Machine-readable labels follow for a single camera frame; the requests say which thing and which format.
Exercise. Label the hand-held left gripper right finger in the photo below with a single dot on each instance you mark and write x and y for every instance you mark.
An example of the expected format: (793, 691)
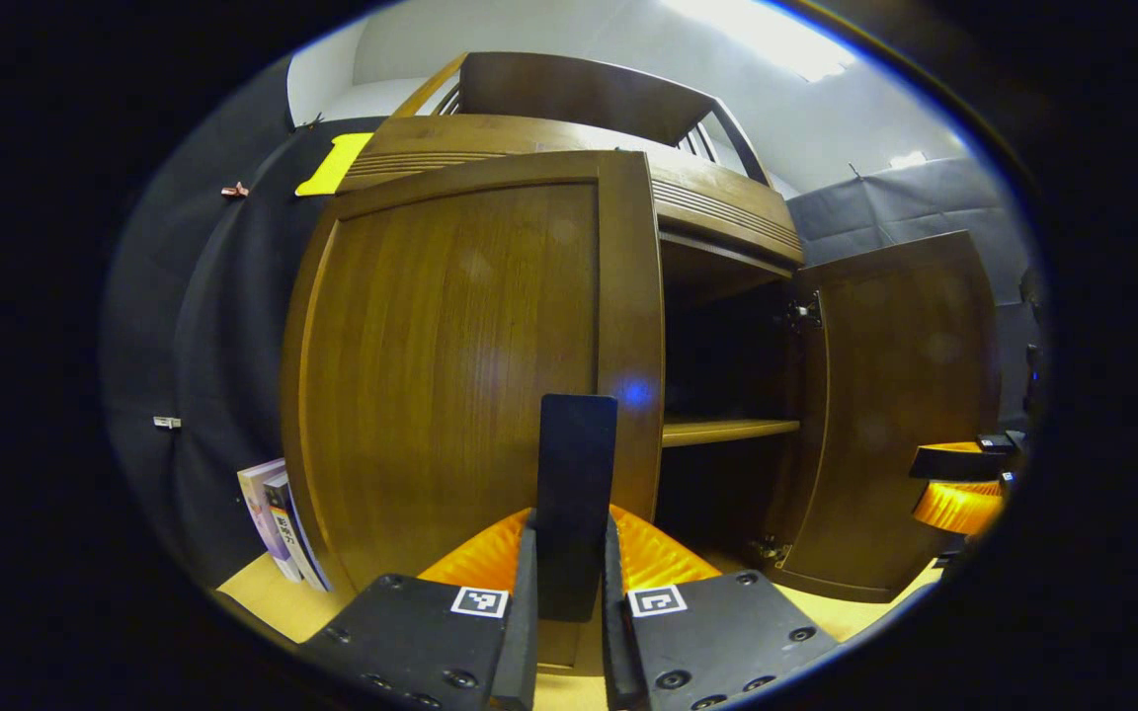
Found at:
(620, 652)

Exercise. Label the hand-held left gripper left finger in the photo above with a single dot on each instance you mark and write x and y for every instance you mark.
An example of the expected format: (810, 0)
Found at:
(520, 652)

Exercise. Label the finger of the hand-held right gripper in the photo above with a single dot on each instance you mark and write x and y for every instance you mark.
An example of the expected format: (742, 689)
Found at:
(959, 506)
(954, 464)

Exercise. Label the wooden shoe cabinet door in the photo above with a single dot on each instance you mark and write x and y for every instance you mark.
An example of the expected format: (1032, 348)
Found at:
(895, 395)
(450, 346)

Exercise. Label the wooden double-door shoe cabinet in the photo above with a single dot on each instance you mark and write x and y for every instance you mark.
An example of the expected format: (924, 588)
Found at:
(579, 94)

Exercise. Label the metal door hinge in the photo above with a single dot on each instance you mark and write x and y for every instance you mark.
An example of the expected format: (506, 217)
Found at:
(804, 312)
(770, 550)

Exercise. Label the wooden inner shelf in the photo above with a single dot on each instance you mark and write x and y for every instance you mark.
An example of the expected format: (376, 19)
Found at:
(727, 431)

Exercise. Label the pale purple book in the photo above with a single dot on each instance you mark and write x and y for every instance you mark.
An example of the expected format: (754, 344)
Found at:
(261, 504)

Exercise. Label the silver clip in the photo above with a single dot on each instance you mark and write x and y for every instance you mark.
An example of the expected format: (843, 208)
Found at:
(166, 422)

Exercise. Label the black backdrop cloth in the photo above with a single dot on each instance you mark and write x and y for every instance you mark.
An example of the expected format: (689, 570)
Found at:
(203, 326)

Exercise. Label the copper clip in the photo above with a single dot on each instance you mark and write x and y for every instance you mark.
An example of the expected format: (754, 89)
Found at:
(234, 190)

